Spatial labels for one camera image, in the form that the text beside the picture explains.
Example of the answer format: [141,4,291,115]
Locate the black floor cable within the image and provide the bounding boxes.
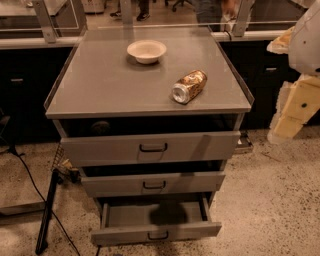
[9,146,82,256]

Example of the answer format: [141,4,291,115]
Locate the grey metal post middle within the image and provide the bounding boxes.
[120,0,133,27]

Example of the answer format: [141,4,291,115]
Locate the grey drawer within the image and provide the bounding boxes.
[91,193,221,246]
[81,161,225,198]
[61,115,240,167]

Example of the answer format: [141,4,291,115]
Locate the grey middle drawer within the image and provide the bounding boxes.
[81,161,225,198]

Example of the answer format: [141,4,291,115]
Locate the round dark object in drawer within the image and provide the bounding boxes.
[90,121,110,136]

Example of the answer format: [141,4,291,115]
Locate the dark counter cabinets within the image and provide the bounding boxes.
[0,41,299,143]

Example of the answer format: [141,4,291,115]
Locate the grey top drawer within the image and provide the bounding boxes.
[61,115,240,167]

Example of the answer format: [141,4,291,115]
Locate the grey metal post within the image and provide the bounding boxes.
[232,0,255,37]
[32,0,57,43]
[120,0,133,27]

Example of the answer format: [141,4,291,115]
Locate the gold soda can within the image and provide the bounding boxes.
[171,70,207,104]

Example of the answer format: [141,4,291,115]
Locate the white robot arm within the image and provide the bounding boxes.
[267,0,320,144]

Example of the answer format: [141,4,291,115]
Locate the person in background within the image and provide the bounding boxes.
[192,0,238,23]

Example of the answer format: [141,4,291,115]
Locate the wire basket on floor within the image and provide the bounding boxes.
[51,145,80,183]

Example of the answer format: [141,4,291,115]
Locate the white paper bowl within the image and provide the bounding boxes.
[127,40,167,64]

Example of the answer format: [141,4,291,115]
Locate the grey metal post right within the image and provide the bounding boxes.
[232,0,255,37]

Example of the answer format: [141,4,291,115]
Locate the grey bottom drawer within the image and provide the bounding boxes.
[91,193,221,246]

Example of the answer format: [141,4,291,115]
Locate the grey drawer cabinet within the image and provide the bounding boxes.
[43,26,255,205]

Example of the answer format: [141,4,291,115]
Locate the black office chair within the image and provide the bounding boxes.
[172,0,192,12]

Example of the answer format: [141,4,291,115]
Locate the black bar on floor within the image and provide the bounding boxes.
[35,169,59,255]

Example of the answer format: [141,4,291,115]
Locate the grey metal post left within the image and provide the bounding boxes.
[32,0,57,43]

